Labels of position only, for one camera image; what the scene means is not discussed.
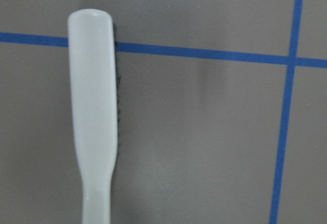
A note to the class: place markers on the white brush with black bristles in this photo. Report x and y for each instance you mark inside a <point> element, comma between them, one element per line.
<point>92,72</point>

